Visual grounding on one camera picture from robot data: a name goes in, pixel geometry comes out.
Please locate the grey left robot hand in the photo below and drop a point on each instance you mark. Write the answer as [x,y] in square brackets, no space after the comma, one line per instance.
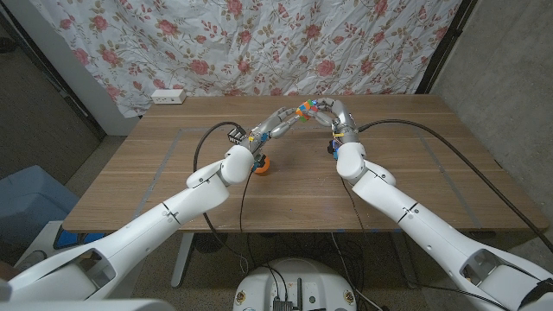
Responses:
[274,127]

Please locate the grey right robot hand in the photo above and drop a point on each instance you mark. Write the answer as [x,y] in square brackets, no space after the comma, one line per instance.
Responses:
[343,121]

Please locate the multicoloured Rubik's cube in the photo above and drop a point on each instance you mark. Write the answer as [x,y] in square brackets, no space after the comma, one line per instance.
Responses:
[306,110]

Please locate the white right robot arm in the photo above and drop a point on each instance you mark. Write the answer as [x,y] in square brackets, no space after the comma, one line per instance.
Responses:
[410,216]

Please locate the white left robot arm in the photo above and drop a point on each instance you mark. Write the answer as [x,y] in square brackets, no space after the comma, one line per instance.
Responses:
[186,203]

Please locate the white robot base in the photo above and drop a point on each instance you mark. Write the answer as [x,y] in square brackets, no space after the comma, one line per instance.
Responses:
[259,289]

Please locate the black NITRO box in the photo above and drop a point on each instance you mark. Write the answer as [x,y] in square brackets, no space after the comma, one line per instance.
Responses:
[235,137]

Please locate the orange fruit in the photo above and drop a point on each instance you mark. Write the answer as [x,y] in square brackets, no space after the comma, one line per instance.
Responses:
[265,167]

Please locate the floral backdrop cloth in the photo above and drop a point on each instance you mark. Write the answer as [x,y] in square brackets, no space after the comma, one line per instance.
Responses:
[259,43]

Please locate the white power strip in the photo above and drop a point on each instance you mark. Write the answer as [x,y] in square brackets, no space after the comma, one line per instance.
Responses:
[168,96]

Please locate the black backdrop stand pole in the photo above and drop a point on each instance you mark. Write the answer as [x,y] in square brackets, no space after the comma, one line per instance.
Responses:
[65,90]
[445,43]

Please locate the black round floor object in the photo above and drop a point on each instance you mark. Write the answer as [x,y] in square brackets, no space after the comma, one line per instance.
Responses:
[210,242]

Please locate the white table leg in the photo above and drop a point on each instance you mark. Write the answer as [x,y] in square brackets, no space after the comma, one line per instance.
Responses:
[181,263]

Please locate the white platform with blue pads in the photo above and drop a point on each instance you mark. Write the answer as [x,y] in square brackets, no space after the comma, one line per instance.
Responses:
[43,235]

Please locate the blue bin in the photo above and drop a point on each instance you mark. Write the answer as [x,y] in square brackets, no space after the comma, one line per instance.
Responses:
[30,203]

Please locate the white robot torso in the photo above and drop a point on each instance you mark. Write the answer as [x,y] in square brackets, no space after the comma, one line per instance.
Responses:
[86,306]

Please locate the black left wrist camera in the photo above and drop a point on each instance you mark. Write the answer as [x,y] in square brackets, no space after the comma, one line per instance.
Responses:
[259,163]

